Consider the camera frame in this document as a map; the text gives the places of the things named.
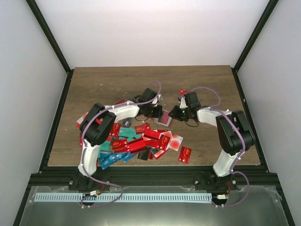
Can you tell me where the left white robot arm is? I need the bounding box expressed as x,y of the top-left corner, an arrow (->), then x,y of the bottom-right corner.
78,88 -> 163,190

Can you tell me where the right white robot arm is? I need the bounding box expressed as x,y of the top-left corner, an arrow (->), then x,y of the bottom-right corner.
169,92 -> 256,190

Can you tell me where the red gold card upper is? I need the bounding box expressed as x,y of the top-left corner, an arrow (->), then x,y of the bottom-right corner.
134,123 -> 151,134

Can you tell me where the lone red card far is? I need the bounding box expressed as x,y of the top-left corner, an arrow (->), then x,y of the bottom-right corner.
178,89 -> 188,96

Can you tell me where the black VIP card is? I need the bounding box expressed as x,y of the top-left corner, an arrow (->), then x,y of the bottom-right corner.
121,118 -> 133,128

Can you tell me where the teal VIP card centre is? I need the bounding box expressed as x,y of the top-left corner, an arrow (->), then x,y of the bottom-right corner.
119,127 -> 142,139

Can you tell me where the white red circle card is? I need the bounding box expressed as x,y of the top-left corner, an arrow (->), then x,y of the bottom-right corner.
168,134 -> 183,151

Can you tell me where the red VIP card right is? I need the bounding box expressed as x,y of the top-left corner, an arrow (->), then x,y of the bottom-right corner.
178,146 -> 192,164

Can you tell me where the red gold VIP card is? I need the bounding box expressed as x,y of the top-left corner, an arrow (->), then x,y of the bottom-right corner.
112,138 -> 130,153

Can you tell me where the blue card front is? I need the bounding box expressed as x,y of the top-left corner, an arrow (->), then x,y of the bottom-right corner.
98,153 -> 127,170

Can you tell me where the white red card left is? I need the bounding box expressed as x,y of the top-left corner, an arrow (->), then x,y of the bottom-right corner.
76,112 -> 88,128

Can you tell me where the light blue slotted strip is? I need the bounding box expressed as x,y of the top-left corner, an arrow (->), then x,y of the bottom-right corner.
34,193 -> 212,203

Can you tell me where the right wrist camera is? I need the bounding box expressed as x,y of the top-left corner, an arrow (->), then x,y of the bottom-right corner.
178,96 -> 188,109

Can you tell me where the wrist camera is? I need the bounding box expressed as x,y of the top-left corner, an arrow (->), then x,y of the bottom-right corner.
178,96 -> 188,109
152,94 -> 163,105

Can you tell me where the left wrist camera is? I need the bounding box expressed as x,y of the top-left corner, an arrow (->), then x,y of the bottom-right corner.
152,94 -> 163,105

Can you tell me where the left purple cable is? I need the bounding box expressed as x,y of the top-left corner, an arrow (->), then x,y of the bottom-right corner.
81,81 -> 162,209

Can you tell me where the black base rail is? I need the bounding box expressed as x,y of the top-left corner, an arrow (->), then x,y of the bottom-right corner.
27,165 -> 279,191

